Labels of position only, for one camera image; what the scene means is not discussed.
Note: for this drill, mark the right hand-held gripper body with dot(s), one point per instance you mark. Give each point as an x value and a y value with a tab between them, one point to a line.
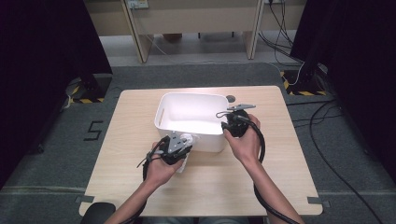
238	126

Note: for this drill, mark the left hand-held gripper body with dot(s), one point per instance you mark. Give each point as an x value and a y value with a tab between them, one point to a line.
174	146

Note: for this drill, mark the white plastic basket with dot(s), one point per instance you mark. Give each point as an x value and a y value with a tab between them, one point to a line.
193	109

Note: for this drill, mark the person's right hand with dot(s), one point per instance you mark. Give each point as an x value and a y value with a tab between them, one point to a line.
247	149

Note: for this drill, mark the person's left hand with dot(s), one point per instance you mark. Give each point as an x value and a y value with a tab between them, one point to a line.
158	172

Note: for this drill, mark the black stand base striped tape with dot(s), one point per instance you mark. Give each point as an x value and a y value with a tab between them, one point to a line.
93	87
299	84

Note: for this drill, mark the black chair armrest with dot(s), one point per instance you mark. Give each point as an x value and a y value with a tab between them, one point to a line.
98	213

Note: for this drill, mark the grey tape piece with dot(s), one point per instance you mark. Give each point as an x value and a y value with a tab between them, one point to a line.
314	200
84	199

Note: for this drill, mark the beige wooden desk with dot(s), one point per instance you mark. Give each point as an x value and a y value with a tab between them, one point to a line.
199	18

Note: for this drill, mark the white power strip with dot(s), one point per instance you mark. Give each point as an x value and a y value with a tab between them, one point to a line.
138	3

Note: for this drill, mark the black curtain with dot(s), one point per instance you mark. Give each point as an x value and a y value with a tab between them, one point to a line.
37	62
367	46

